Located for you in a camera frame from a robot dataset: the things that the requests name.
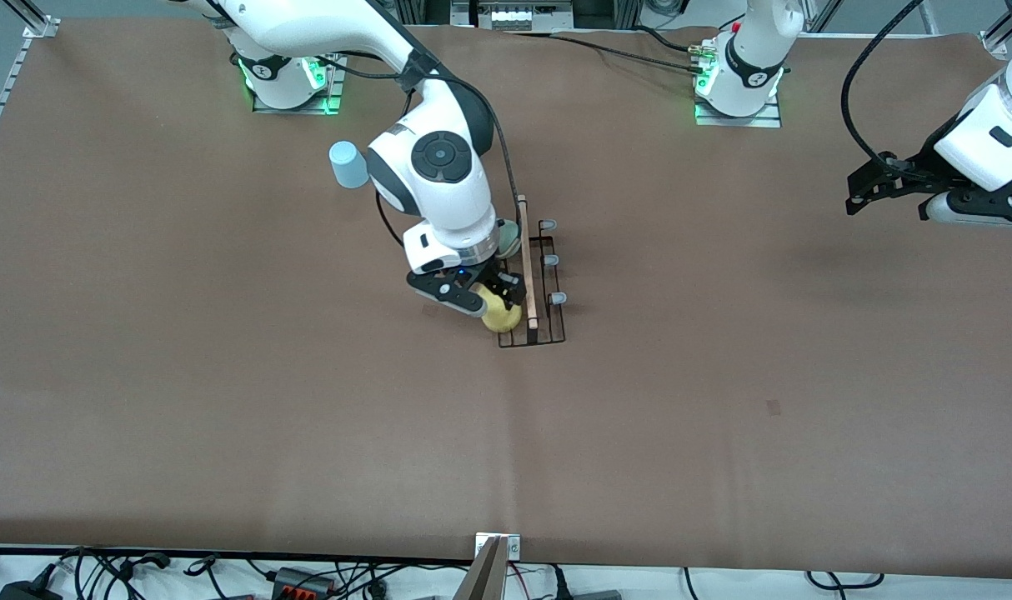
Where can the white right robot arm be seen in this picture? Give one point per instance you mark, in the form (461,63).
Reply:
(439,192)

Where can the aluminium strut with bracket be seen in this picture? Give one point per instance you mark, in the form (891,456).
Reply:
(996,37)

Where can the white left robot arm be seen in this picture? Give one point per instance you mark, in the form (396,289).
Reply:
(752,58)

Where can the light blue plastic cup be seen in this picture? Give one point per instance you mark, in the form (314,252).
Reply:
(348,167)

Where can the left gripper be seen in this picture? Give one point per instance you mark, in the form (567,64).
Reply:
(922,171)

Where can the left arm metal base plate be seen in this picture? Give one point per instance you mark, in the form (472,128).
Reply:
(723,121)

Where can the yellow plastic cup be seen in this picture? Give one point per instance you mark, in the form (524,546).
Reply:
(502,318)

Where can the black box with orange connectors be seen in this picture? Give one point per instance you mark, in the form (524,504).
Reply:
(302,582)

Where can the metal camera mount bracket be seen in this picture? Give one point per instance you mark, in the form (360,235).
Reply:
(485,575)

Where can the brown table cover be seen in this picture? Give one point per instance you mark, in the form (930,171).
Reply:
(681,333)

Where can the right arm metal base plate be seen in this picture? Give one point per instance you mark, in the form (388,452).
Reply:
(335,83)

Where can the white power strip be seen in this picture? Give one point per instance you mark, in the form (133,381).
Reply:
(514,17)

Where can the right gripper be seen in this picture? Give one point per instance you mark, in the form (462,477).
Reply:
(490,277)

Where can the black power adapter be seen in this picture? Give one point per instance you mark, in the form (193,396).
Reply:
(27,592)

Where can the aluminium frame strut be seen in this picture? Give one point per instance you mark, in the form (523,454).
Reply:
(823,15)
(24,10)

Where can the pale green plastic cup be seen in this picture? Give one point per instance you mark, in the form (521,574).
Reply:
(508,242)

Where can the grey box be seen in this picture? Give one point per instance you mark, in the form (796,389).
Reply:
(593,595)

